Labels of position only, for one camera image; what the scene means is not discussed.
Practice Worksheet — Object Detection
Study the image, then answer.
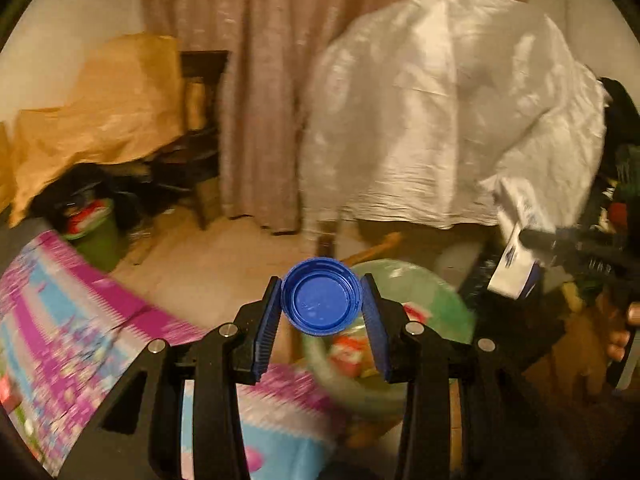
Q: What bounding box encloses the shiny black plastic bag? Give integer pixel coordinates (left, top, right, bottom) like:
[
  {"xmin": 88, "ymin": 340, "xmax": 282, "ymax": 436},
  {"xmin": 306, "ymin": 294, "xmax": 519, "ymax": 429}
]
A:
[{"xmin": 450, "ymin": 245, "xmax": 606, "ymax": 376}]

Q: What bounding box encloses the white satin cloth cover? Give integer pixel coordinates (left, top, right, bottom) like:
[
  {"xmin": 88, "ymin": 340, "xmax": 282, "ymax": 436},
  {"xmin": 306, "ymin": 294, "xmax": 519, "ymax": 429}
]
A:
[{"xmin": 299, "ymin": 0, "xmax": 608, "ymax": 231}]

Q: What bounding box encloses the dark grey bed sheet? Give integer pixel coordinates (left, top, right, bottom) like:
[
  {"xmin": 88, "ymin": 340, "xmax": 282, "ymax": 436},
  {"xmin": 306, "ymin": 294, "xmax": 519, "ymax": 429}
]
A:
[{"xmin": 0, "ymin": 212, "xmax": 56, "ymax": 281}]

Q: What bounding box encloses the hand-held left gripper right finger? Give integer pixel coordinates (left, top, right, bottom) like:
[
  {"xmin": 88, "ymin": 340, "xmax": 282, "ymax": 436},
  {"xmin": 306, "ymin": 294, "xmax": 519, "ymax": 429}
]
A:
[{"xmin": 361, "ymin": 273, "xmax": 586, "ymax": 480}]

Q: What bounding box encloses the person's right hand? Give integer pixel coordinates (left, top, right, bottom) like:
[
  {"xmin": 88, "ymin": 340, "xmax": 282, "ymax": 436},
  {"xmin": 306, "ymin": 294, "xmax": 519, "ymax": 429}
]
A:
[{"xmin": 606, "ymin": 301, "xmax": 640, "ymax": 362}]

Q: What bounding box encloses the cardboard box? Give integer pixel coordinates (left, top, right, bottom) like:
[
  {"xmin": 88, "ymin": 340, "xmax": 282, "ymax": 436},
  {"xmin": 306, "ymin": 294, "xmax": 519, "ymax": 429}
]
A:
[{"xmin": 195, "ymin": 177, "xmax": 223, "ymax": 221}]

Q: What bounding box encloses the floral striped blanket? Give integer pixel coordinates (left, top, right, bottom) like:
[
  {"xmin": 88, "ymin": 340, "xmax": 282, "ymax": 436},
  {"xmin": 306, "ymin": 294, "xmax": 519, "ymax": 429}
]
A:
[{"xmin": 0, "ymin": 230, "xmax": 351, "ymax": 480}]

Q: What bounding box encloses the red packet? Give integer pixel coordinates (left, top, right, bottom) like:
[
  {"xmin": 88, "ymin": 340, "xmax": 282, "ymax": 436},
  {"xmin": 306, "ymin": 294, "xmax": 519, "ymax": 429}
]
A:
[{"xmin": 67, "ymin": 200, "xmax": 113, "ymax": 233}]

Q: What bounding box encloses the yellow cloth cover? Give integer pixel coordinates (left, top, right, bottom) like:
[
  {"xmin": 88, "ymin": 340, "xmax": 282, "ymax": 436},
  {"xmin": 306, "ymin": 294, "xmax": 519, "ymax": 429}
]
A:
[{"xmin": 0, "ymin": 34, "xmax": 186, "ymax": 226}]

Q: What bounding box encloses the beige patterned curtain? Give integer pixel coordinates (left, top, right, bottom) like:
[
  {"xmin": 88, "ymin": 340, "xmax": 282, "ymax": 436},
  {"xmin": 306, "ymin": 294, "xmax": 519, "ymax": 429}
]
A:
[{"xmin": 140, "ymin": 0, "xmax": 536, "ymax": 235}]

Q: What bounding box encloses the white box with blue print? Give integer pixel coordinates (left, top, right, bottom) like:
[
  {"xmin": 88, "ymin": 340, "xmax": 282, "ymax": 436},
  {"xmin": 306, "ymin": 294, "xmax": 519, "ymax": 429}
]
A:
[{"xmin": 487, "ymin": 225, "xmax": 543, "ymax": 301}]

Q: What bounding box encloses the dark wooden chair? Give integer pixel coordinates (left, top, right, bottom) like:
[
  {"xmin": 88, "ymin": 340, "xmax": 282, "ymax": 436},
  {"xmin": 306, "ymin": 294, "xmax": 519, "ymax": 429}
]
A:
[{"xmin": 145, "ymin": 50, "xmax": 231, "ymax": 231}]

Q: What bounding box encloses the blue plastic bottle cap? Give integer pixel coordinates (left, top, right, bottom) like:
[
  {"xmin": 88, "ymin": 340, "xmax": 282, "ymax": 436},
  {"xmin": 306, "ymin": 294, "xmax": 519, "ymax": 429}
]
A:
[{"xmin": 280, "ymin": 257, "xmax": 363, "ymax": 336}]

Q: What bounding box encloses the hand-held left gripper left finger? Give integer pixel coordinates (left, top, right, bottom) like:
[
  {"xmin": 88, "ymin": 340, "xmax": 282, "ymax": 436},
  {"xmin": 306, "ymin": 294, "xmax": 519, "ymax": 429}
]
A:
[{"xmin": 57, "ymin": 275, "xmax": 283, "ymax": 480}]

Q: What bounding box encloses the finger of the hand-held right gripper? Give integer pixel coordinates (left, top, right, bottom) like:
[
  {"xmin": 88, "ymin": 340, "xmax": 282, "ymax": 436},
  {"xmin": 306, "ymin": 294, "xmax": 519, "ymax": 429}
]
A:
[
  {"xmin": 517, "ymin": 227, "xmax": 626, "ymax": 261},
  {"xmin": 537, "ymin": 247, "xmax": 631, "ymax": 286}
]

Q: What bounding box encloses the bin with green bag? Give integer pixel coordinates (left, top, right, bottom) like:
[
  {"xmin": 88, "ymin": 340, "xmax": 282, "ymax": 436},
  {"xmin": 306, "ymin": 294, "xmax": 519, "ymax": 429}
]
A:
[{"xmin": 300, "ymin": 259, "xmax": 478, "ymax": 416}]

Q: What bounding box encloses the small green bin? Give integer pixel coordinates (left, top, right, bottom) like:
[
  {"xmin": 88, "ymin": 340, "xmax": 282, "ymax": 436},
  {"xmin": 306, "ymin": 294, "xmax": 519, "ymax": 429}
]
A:
[{"xmin": 62, "ymin": 199, "xmax": 121, "ymax": 271}]

